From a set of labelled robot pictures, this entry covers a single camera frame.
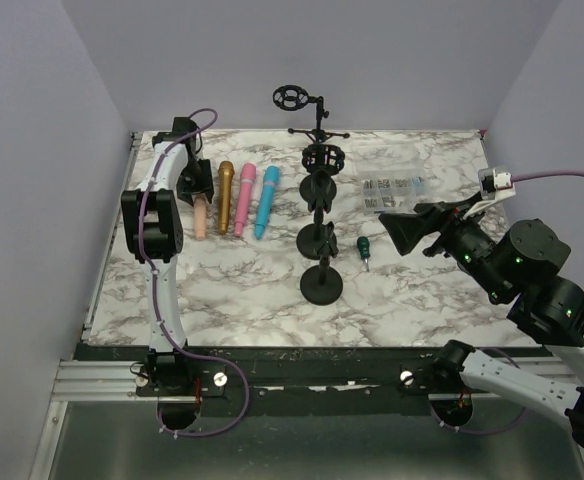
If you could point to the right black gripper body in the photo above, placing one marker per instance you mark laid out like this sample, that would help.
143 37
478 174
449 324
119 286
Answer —
466 241

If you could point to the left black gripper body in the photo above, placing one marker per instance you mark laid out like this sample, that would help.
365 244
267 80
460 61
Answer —
188 181

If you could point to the gold microphone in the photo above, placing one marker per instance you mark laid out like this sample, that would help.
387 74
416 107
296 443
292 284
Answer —
226 175

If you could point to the beige microphone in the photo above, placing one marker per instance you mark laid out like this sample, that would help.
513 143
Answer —
200 213

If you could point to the pink microphone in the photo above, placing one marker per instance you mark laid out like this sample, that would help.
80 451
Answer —
247 178

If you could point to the teal microphone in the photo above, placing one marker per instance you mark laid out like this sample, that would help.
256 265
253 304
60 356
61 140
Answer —
269 185

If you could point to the black stand holding teal microphone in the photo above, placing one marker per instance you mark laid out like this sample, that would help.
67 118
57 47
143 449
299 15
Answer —
317 225

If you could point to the black stand holding beige microphone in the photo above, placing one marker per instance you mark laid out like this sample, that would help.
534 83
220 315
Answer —
321 284

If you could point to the black round-base shock mount stand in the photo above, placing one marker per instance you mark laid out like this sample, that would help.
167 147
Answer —
322 162

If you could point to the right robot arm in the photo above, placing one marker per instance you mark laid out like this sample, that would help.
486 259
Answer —
521 270

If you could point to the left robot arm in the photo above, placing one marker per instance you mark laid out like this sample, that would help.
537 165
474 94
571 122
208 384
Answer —
154 233

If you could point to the clear plastic screw box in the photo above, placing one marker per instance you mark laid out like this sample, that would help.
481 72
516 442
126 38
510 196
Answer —
393 191

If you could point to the green handled screwdriver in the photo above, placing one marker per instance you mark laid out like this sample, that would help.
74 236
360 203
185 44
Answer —
363 247

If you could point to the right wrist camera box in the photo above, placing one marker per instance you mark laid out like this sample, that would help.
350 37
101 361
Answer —
496 186

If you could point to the black front mounting rail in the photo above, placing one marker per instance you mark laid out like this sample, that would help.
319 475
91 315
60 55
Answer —
284 381

